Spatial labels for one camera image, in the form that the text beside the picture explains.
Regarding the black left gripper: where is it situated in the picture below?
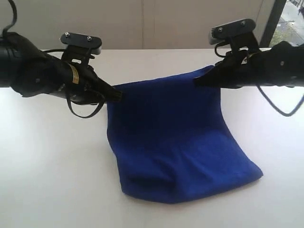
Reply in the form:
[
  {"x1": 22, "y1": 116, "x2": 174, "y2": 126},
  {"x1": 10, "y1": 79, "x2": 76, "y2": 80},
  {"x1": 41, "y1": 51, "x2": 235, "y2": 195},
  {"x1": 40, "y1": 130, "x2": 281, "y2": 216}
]
[{"x1": 9, "y1": 32, "x2": 122, "y2": 105}]

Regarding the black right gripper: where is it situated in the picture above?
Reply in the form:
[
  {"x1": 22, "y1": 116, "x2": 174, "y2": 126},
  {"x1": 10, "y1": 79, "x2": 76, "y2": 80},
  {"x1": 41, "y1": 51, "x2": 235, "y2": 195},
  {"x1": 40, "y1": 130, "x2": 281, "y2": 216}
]
[{"x1": 194, "y1": 41, "x2": 304, "y2": 88}]

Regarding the blue microfibre cloth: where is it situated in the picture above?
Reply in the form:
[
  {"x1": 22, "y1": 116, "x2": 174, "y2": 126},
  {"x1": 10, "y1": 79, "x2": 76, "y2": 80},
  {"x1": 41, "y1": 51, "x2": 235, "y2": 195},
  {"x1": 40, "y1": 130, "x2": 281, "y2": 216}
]
[{"x1": 107, "y1": 66, "x2": 263, "y2": 204}]

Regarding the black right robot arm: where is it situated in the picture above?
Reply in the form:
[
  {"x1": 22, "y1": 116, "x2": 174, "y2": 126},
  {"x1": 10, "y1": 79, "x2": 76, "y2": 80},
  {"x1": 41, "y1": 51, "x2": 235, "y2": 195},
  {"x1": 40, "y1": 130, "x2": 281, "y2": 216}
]
[{"x1": 193, "y1": 41, "x2": 304, "y2": 89}]

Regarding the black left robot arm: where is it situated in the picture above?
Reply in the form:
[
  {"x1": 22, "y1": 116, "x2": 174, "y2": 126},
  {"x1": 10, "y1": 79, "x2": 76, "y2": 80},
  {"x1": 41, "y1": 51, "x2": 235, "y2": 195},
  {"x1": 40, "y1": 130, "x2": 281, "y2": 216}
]
[{"x1": 0, "y1": 32, "x2": 122, "y2": 105}]

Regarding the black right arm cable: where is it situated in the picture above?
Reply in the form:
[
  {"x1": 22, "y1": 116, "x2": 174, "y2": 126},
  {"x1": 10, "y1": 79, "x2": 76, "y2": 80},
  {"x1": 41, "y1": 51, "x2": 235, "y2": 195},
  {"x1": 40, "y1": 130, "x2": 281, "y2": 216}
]
[{"x1": 213, "y1": 40, "x2": 304, "y2": 117}]

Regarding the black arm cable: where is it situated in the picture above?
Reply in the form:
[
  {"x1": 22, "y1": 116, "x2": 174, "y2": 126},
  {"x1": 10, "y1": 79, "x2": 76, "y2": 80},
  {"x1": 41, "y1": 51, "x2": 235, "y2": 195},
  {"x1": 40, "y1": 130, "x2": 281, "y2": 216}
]
[
  {"x1": 213, "y1": 40, "x2": 304, "y2": 117},
  {"x1": 0, "y1": 0, "x2": 105, "y2": 119}
]

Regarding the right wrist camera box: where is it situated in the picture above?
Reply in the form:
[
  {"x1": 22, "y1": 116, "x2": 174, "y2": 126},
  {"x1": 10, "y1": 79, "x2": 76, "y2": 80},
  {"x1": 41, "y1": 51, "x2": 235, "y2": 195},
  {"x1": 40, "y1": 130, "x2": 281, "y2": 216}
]
[{"x1": 209, "y1": 19, "x2": 256, "y2": 45}]

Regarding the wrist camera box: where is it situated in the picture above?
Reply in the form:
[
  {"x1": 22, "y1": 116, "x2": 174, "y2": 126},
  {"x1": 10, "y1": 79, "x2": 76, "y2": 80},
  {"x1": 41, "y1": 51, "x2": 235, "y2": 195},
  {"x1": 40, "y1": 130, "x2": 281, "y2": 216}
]
[
  {"x1": 209, "y1": 19, "x2": 256, "y2": 45},
  {"x1": 60, "y1": 32, "x2": 102, "y2": 55}
]

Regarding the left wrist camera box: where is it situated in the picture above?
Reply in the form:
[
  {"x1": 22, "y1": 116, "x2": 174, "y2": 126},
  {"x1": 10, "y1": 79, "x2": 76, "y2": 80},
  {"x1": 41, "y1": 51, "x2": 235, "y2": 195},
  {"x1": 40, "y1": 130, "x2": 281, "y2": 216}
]
[{"x1": 60, "y1": 32, "x2": 102, "y2": 55}]

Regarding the dark window frame post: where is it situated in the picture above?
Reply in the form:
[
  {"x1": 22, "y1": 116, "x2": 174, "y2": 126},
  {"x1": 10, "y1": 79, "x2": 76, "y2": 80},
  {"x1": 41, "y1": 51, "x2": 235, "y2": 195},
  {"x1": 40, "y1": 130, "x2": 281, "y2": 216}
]
[{"x1": 256, "y1": 0, "x2": 286, "y2": 48}]

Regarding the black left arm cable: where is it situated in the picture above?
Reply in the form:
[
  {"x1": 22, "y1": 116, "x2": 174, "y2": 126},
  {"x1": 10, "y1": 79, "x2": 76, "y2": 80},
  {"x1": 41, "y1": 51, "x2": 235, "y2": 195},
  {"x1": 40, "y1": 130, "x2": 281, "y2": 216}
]
[{"x1": 0, "y1": 0, "x2": 105, "y2": 119}]

